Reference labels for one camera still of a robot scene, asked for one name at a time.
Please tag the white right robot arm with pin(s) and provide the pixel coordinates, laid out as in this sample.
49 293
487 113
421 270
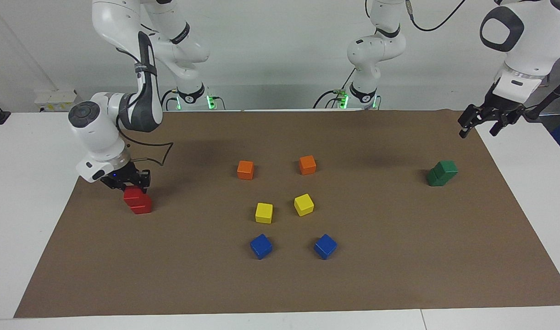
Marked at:
96 133

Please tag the brown table mat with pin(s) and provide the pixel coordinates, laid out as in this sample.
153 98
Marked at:
280 284

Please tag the black camera stand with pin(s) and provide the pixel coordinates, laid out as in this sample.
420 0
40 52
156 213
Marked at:
552 94

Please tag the green wooden block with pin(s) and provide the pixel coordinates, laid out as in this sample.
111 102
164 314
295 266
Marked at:
435 179
446 169

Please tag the blue wooden block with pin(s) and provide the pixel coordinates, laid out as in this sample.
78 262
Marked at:
261 246
325 246

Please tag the red wooden block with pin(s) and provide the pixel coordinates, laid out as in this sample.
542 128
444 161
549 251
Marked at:
135 196
142 209

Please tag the orange wooden block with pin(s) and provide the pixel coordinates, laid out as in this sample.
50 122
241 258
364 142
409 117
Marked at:
245 169
307 164

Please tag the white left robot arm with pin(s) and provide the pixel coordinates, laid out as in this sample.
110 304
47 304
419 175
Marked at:
376 50

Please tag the yellow wooden block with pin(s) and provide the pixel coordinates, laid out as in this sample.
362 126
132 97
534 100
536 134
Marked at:
303 204
263 212

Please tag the white power box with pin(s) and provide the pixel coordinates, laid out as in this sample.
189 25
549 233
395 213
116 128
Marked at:
56 101

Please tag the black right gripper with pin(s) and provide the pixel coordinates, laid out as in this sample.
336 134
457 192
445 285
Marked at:
124 174

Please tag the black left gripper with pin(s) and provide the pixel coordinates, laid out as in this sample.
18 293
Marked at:
500 109

